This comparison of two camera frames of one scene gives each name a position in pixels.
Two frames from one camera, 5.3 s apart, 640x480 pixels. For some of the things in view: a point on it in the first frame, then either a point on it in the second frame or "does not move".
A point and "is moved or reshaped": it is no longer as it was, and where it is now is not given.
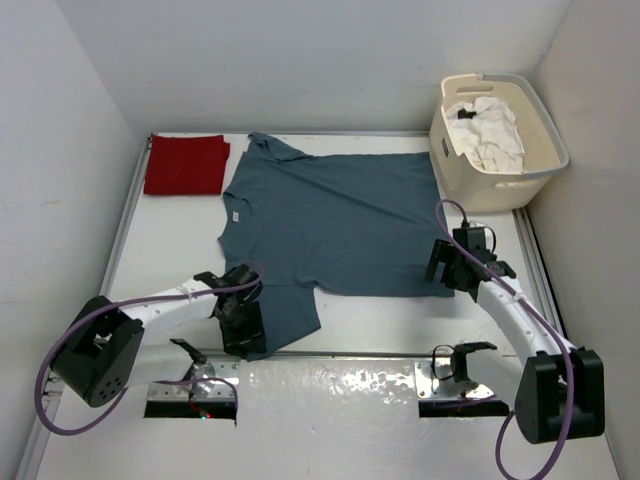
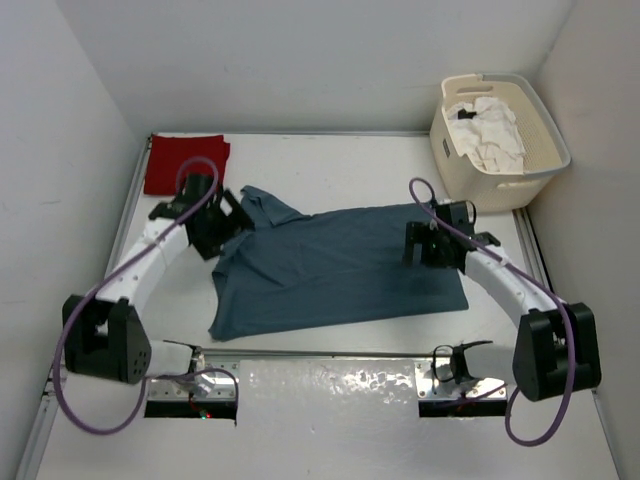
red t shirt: (188, 164) does not move
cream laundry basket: (495, 141) does not move
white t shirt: (491, 136) does not move
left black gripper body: (241, 325) to (221, 227)
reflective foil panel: (330, 392) does not move
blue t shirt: (346, 223) is moved or reshaped
